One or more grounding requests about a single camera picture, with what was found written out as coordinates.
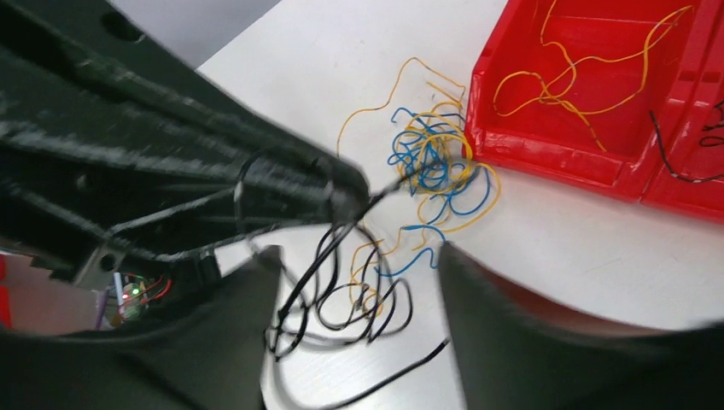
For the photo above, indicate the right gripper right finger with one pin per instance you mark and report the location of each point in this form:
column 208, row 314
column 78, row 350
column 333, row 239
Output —
column 516, row 349

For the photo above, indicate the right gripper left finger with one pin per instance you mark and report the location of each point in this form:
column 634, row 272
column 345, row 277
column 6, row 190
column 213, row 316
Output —
column 204, row 351

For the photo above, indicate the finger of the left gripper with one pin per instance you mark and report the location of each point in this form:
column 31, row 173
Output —
column 72, row 89
column 82, row 224

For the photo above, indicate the red plastic bin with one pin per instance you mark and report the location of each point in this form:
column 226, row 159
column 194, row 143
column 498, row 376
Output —
column 621, row 98

